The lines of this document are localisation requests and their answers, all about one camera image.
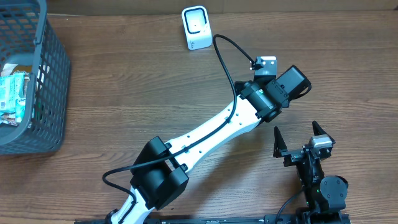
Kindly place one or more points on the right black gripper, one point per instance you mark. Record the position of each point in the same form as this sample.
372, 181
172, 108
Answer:
293, 155

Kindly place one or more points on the teal tissue pack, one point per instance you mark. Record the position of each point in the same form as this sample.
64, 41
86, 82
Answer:
20, 110
12, 90

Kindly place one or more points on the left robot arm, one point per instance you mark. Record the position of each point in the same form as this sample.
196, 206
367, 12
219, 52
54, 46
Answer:
161, 171

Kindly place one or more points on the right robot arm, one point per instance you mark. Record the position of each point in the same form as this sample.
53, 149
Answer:
324, 195

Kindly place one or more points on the white barcode scanner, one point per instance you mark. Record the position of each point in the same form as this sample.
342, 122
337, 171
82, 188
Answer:
197, 28

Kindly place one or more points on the grey plastic shopping basket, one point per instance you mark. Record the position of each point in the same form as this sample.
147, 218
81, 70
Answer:
28, 40

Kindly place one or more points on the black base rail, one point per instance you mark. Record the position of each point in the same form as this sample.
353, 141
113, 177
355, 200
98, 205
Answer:
267, 219

